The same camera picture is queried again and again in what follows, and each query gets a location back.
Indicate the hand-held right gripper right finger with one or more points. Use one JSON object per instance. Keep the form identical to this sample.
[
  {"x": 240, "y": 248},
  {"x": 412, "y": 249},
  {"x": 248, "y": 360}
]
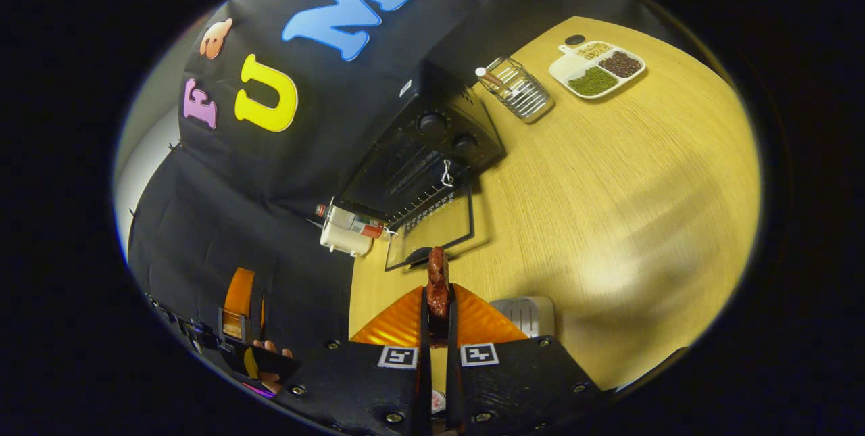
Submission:
[{"x": 513, "y": 382}]

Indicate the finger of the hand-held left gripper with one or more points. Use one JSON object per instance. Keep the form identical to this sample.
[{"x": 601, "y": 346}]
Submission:
[
  {"x": 238, "y": 301},
  {"x": 262, "y": 311}
]

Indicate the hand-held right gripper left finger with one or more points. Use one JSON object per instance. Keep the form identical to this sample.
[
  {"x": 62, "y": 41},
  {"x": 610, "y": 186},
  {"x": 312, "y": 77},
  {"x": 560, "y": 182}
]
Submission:
[{"x": 358, "y": 382}]

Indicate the reddish brown meat piece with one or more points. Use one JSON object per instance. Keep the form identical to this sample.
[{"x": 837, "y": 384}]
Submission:
[{"x": 438, "y": 284}]

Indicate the black electric oven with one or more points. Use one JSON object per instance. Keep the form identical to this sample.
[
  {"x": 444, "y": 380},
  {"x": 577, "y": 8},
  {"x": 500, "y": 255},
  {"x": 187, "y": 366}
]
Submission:
[{"x": 419, "y": 152}]

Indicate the white plate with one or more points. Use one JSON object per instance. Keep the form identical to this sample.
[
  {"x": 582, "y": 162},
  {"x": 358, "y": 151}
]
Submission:
[{"x": 530, "y": 314}]

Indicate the white toaster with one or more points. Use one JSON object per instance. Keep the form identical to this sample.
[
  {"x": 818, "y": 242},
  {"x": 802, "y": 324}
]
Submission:
[{"x": 344, "y": 240}]

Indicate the clear plastic bottle red label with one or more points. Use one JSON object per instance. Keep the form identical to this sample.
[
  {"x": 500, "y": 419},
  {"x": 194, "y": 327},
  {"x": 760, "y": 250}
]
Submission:
[{"x": 355, "y": 222}]

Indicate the black backdrop cloth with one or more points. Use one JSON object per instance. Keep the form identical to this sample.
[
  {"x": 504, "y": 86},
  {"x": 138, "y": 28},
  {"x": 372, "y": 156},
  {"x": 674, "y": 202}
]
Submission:
[{"x": 270, "y": 172}]

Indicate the brown stick with white tip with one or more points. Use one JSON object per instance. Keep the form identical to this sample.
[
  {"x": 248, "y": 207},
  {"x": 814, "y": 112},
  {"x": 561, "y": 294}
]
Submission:
[{"x": 497, "y": 80}]

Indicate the white divided dish with beans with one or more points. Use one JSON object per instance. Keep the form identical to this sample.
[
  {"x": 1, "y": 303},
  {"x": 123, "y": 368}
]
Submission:
[{"x": 595, "y": 71}]

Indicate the small black round disc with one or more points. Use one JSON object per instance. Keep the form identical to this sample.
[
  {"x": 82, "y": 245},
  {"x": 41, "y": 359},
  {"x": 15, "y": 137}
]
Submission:
[{"x": 575, "y": 39}]

